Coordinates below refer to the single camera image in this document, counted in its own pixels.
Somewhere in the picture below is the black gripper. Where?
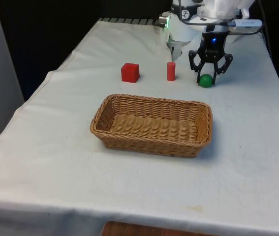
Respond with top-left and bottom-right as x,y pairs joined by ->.
188,31 -> 234,86

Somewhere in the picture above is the red cylinder block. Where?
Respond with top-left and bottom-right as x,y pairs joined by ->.
166,62 -> 176,81

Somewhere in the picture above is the wicker basket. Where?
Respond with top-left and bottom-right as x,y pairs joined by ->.
89,93 -> 214,158

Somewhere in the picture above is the green ball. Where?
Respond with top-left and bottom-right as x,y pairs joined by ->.
199,74 -> 213,88

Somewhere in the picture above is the red cube block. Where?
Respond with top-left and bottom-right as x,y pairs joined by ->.
121,62 -> 140,83

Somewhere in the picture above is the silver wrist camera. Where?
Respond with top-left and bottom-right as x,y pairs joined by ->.
227,19 -> 263,33

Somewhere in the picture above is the black cable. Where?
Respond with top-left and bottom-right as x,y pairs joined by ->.
258,0 -> 273,53

